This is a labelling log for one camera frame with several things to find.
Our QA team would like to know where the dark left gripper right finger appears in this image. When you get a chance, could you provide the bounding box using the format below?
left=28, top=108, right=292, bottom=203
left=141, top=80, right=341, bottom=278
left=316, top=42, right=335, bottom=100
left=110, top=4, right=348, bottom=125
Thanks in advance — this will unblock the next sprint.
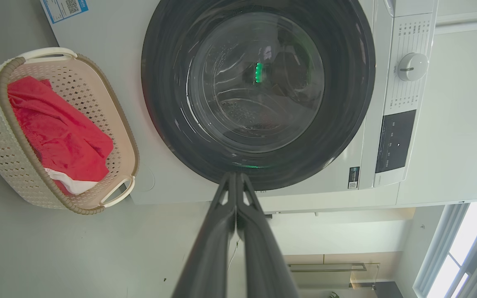
left=236, top=173, right=301, bottom=298

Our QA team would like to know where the red garment with white trim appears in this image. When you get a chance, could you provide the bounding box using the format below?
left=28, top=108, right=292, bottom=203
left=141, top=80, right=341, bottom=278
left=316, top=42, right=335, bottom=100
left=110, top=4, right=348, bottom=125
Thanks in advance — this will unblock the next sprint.
left=7, top=77, right=114, bottom=196

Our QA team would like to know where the white front-load washing machine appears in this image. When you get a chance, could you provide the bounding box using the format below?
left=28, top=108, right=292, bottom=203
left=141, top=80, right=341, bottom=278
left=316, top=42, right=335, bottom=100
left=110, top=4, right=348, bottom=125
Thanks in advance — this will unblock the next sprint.
left=40, top=0, right=440, bottom=205

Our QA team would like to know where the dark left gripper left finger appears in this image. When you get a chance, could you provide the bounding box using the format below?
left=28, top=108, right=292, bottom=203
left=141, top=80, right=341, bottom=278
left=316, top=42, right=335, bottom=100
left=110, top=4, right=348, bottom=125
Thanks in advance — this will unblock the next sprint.
left=172, top=173, right=237, bottom=298

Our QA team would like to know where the black round glass machine door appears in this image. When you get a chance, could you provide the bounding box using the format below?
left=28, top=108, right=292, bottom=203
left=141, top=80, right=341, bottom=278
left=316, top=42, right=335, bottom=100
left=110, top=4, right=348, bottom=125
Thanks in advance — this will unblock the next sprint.
left=141, top=0, right=376, bottom=192

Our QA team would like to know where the white machine control knob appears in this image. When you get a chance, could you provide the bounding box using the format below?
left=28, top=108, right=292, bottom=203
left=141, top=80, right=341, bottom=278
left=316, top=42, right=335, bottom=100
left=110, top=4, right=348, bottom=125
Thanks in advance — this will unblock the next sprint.
left=397, top=52, right=429, bottom=82

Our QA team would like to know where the window with grey frame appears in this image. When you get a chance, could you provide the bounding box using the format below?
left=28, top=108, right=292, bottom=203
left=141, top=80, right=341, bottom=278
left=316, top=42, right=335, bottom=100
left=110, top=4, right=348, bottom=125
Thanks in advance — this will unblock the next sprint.
left=412, top=201, right=477, bottom=298

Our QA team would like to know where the blue white energy label sticker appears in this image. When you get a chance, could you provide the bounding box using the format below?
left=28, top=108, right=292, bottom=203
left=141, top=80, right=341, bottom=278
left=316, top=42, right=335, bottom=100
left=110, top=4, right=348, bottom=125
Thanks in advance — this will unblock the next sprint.
left=40, top=0, right=89, bottom=24

